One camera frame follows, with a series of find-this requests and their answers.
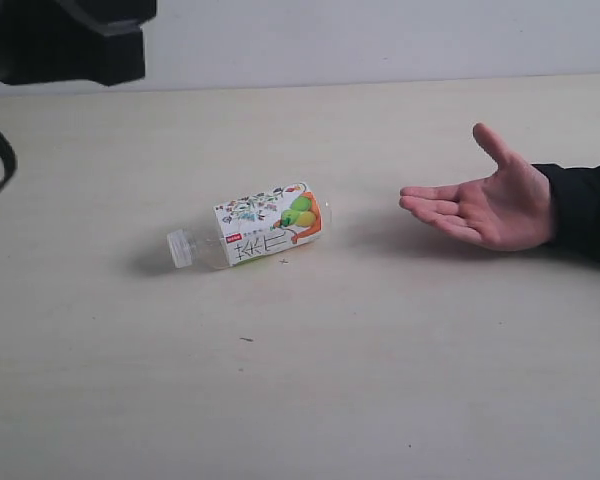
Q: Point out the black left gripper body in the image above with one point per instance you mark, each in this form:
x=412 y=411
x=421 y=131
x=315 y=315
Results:
x=51 y=41

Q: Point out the black-sleeved forearm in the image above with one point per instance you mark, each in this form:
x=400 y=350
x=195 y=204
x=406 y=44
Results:
x=575 y=200

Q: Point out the clear floral-label tea bottle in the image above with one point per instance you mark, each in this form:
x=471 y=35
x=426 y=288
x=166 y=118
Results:
x=253 y=226

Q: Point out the person's open bare hand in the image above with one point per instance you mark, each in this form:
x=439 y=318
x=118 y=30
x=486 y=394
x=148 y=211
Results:
x=510 y=210

